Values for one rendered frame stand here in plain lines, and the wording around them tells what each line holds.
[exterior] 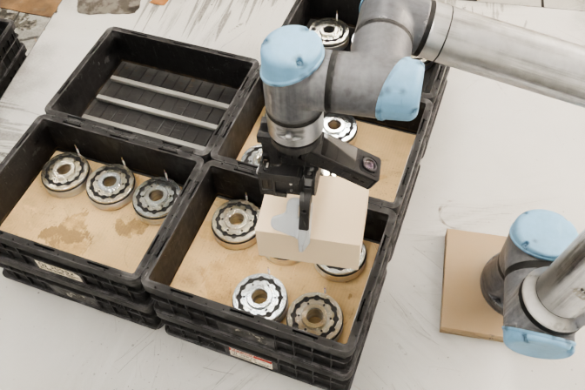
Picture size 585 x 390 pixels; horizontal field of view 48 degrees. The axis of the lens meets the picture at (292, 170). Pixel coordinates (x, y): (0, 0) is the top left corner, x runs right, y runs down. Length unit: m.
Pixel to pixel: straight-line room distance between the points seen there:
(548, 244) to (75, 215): 0.94
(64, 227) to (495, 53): 0.94
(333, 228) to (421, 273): 0.49
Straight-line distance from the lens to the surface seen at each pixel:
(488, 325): 1.40
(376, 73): 0.77
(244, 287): 1.26
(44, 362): 1.47
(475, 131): 1.72
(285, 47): 0.77
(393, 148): 1.48
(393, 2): 0.86
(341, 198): 1.03
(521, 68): 0.90
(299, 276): 1.30
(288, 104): 0.79
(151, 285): 1.21
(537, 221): 1.27
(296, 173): 0.91
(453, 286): 1.43
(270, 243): 1.03
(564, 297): 1.11
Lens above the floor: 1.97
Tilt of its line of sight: 53 degrees down
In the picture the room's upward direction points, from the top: 4 degrees counter-clockwise
